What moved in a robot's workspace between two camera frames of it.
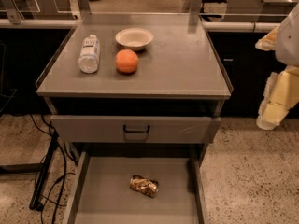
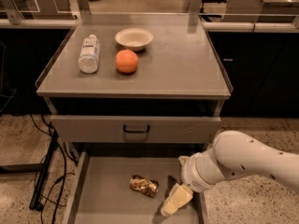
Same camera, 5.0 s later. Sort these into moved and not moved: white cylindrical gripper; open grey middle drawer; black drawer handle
Moved: white cylindrical gripper
Not moved: black drawer handle; open grey middle drawer
